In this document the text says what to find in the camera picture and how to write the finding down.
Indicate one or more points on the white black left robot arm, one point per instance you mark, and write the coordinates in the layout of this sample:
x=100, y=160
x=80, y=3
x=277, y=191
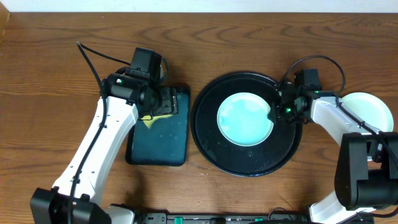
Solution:
x=76, y=195

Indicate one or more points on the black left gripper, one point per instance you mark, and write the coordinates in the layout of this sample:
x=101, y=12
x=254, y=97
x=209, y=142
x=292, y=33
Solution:
x=170, y=100

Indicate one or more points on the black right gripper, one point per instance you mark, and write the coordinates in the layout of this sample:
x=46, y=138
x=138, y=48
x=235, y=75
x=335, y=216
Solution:
x=277, y=118

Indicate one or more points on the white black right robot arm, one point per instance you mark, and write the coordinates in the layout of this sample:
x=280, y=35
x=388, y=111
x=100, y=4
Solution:
x=366, y=171

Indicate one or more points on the round black tray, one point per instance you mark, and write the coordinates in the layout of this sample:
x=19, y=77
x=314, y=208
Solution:
x=246, y=161

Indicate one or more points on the rectangular black water tray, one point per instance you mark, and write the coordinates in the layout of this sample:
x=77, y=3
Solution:
x=165, y=143

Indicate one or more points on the green yellow sponge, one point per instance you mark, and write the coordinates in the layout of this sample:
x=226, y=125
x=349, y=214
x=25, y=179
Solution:
x=150, y=120

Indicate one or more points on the light green plate with stain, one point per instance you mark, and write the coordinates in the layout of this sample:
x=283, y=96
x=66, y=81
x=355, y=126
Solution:
x=243, y=119

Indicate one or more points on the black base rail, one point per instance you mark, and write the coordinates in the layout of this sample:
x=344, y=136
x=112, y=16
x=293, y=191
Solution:
x=164, y=218

